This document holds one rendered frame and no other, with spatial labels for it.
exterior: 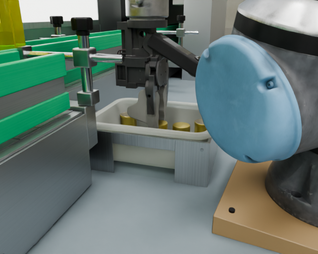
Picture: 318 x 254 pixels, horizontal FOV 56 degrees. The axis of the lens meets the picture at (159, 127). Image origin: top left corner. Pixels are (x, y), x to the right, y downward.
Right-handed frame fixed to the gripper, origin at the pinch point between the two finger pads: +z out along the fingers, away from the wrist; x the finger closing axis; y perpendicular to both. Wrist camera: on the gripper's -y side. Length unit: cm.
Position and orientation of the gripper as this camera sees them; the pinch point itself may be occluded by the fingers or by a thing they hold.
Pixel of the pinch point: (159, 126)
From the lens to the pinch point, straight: 58.7
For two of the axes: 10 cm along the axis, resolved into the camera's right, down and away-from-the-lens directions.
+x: -3.0, 3.4, -8.9
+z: 0.0, 9.4, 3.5
